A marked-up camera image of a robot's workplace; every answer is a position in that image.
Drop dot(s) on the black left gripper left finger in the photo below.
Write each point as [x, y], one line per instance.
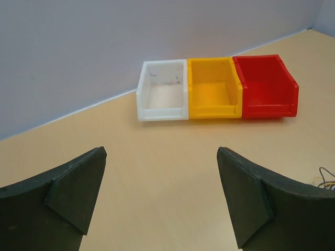
[52, 210]

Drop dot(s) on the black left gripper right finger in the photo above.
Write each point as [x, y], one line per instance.
[269, 211]

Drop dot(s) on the red plastic bin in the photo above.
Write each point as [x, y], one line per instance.
[269, 90]

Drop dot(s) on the yellow plastic bin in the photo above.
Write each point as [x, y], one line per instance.
[214, 88]

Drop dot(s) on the white plastic bin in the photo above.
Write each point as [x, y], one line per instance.
[162, 92]

